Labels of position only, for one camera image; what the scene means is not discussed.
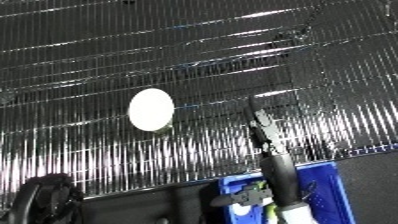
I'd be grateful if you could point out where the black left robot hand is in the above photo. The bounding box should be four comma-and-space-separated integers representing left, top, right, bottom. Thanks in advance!
8, 173, 86, 224

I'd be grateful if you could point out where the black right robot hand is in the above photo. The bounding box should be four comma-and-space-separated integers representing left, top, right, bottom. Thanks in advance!
209, 95, 303, 208

